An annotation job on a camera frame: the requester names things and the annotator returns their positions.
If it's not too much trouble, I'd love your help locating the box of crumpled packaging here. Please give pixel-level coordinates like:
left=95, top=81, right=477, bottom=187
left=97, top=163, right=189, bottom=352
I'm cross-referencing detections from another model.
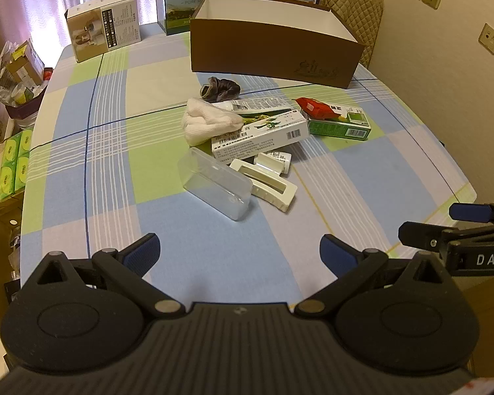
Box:
left=0, top=40, right=47, bottom=130

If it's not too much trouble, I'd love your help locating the green medicine box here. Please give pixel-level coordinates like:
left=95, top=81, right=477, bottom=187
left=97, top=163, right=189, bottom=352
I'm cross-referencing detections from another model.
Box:
left=307, top=105, right=372, bottom=141

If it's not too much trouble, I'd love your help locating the white gauze cloth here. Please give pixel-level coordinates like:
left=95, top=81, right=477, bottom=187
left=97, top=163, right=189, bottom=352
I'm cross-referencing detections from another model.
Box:
left=180, top=98, right=244, bottom=147

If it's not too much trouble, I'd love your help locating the clear plastic case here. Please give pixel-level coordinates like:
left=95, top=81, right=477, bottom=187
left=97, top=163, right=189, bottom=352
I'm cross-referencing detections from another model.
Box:
left=177, top=147, right=253, bottom=221

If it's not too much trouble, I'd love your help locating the small white tube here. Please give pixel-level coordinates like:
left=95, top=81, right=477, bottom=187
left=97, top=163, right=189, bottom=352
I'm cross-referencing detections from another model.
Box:
left=253, top=151, right=292, bottom=174

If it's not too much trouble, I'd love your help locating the long white medicine box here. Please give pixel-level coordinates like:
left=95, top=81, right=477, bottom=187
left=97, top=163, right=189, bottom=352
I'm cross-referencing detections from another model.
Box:
left=211, top=109, right=308, bottom=161

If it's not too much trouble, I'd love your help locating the white appliance box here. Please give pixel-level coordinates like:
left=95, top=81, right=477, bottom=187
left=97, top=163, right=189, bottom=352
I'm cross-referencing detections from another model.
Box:
left=65, top=0, right=143, bottom=64

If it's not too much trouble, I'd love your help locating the cream hair claw clip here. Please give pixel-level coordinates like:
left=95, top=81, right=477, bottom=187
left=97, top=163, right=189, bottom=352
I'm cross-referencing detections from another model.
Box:
left=229, top=158, right=298, bottom=214

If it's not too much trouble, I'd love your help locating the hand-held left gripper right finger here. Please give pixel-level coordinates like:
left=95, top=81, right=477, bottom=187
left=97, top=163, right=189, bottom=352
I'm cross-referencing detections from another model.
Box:
left=293, top=234, right=457, bottom=318

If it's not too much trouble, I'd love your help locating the brown cardboard box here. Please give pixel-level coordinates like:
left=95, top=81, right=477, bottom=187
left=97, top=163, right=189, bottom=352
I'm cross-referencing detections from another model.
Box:
left=189, top=0, right=367, bottom=90

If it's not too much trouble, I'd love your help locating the red snack packet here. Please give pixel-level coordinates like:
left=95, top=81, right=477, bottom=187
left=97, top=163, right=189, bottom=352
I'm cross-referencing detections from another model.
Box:
left=295, top=96, right=351, bottom=121

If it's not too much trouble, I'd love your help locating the beige quilted chair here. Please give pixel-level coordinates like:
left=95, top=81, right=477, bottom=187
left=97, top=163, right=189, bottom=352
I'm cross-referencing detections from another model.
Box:
left=321, top=0, right=386, bottom=69

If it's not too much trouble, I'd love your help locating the green tissue multipack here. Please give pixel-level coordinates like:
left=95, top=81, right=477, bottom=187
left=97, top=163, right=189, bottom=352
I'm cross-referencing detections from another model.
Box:
left=0, top=128, right=35, bottom=203

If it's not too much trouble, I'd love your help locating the white green toothpaste tube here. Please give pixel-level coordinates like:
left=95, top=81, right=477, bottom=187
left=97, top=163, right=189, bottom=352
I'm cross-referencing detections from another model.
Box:
left=211, top=95, right=298, bottom=117

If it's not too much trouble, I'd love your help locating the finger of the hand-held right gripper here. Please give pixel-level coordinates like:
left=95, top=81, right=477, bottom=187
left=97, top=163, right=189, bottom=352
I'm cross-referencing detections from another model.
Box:
left=449, top=201, right=494, bottom=225
left=398, top=221, right=462, bottom=252

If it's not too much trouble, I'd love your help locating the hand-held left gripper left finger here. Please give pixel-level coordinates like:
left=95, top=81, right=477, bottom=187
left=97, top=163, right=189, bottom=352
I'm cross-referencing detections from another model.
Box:
left=22, top=232, right=182, bottom=318

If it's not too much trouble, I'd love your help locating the purple velvet scrunchie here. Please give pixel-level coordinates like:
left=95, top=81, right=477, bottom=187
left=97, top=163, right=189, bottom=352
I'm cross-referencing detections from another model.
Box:
left=200, top=76, right=242, bottom=104

